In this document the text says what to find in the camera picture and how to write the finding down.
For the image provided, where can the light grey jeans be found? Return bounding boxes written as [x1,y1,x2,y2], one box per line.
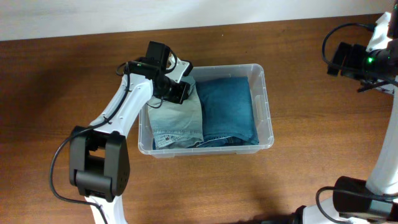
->
[147,77,204,150]

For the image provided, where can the dark blue jeans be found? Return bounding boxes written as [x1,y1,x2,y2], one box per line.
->
[197,77,259,147]

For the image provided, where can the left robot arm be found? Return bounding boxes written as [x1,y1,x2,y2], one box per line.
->
[69,41,193,223]

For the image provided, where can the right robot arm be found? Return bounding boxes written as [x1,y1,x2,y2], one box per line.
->
[270,1,397,223]

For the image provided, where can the clear plastic storage bin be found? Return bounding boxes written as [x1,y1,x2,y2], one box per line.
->
[137,63,274,158]

